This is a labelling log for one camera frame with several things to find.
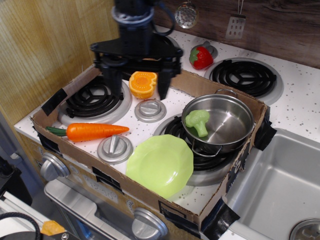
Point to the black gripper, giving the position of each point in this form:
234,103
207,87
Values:
139,48

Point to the green toy broccoli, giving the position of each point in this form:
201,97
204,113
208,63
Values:
197,119

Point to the stainless steel pot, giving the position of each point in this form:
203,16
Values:
230,123

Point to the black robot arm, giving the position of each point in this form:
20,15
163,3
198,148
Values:
137,12

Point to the orange toy half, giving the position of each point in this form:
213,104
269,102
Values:
142,84

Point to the silver middle stove knob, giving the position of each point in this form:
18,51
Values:
150,111

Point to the silver stove knob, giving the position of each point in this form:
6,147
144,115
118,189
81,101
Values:
211,49
150,111
115,149

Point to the back left stove burner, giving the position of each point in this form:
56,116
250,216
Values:
172,42

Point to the stove burner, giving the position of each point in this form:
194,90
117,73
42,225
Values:
206,170
172,42
95,103
250,76

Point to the front left stove burner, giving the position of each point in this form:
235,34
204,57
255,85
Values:
95,103

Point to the red toy strawberry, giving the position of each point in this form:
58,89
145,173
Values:
200,58

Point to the silver back stove knob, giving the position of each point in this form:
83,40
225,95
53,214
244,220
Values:
211,49

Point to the silver front stove knob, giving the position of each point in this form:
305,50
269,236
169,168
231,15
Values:
115,149

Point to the orange toy carrot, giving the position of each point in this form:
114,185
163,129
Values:
79,132

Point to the hanging silver strainer ladle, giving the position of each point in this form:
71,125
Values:
186,15

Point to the light green plastic plate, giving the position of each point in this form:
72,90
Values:
163,164

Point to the brown cardboard fence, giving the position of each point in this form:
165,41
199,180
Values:
207,218

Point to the hanging silver slotted spatula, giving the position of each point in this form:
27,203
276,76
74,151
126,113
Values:
236,23

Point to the front right stove burner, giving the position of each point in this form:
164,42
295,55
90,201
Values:
206,170

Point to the back right stove burner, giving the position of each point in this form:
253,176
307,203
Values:
250,76

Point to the silver left oven knob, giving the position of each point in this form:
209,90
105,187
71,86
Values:
53,167

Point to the silver oven knob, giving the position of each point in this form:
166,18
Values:
53,167
147,226

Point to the silver right oven knob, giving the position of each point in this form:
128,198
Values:
147,226

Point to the yellow sponge piece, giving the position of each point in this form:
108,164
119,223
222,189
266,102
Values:
51,227

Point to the grey toy sink basin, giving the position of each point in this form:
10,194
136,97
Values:
279,187

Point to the silver sink drain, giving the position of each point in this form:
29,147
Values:
307,229

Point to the silver oven door handle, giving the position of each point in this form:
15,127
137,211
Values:
75,203

